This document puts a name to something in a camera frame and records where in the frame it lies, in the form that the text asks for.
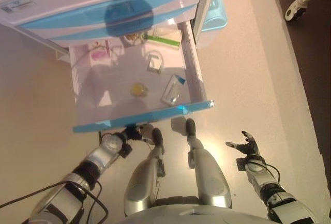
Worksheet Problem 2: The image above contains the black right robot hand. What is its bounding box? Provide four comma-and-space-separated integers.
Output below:
225, 130, 260, 159

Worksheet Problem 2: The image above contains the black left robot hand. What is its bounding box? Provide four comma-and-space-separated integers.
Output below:
124, 123, 154, 143

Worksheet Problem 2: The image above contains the small white medicine box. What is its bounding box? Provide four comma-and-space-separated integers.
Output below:
147, 54, 164, 73

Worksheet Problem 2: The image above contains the blue white medicine box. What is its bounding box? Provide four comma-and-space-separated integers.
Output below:
160, 74, 187, 106

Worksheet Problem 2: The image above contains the red print purple medicine box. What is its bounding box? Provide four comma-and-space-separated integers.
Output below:
88, 41, 112, 62

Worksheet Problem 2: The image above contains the green white medicine box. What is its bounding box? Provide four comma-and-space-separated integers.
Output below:
144, 25, 182, 50

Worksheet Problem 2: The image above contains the small yellow lidded bottle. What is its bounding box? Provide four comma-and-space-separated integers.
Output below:
130, 82, 148, 98

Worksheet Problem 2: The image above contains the silver right robot leg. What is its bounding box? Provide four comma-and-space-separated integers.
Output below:
185, 118, 232, 210

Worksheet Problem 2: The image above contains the grey robot torso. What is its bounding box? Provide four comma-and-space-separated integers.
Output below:
121, 203, 270, 224

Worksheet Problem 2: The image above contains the gold foil packet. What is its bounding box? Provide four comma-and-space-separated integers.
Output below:
124, 32, 146, 44

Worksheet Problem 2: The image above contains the light blue lidded bin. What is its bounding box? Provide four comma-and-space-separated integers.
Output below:
194, 0, 229, 50

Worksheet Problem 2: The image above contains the white bed caster wheel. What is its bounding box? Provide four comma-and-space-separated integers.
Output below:
284, 0, 307, 23

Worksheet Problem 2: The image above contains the cart label sticker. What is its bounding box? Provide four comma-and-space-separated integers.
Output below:
1, 0, 33, 13

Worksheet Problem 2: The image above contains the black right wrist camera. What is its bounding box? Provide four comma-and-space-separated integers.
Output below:
236, 157, 247, 171

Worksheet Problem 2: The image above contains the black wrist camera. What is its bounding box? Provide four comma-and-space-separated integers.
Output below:
119, 143, 133, 159
236, 157, 247, 171

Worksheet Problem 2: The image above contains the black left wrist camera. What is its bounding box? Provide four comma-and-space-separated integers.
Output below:
119, 143, 133, 159

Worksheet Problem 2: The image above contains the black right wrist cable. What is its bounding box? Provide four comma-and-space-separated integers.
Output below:
263, 162, 281, 184

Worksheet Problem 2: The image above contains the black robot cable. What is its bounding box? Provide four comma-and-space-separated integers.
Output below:
0, 180, 110, 224

